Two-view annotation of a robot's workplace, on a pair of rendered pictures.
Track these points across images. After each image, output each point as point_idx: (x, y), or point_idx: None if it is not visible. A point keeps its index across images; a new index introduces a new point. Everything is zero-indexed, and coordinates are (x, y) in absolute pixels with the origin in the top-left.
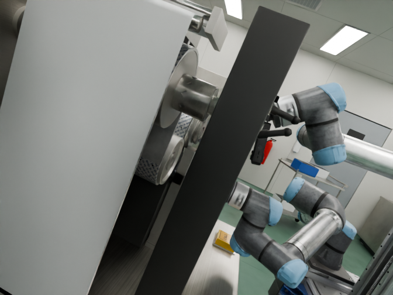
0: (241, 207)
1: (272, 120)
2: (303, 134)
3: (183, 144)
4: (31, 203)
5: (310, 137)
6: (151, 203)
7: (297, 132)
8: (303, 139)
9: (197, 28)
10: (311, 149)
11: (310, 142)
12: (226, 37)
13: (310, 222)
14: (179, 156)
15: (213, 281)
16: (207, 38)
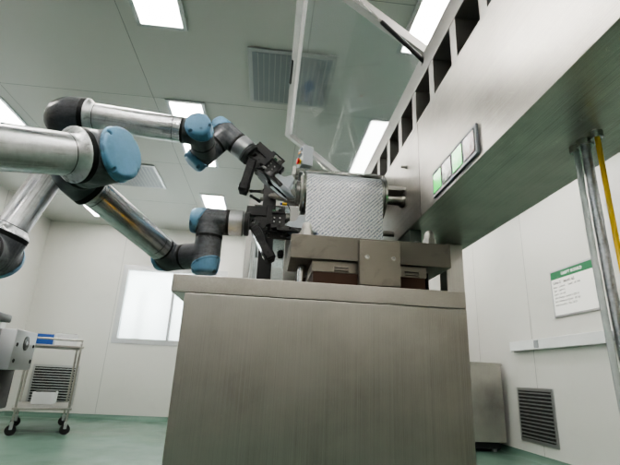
0: (225, 232)
1: (247, 156)
2: (214, 145)
3: (299, 211)
4: None
5: (217, 158)
6: None
7: (211, 131)
8: (212, 149)
9: (294, 187)
10: (209, 162)
11: (214, 160)
12: (292, 168)
13: (132, 205)
14: (308, 218)
15: None
16: (300, 172)
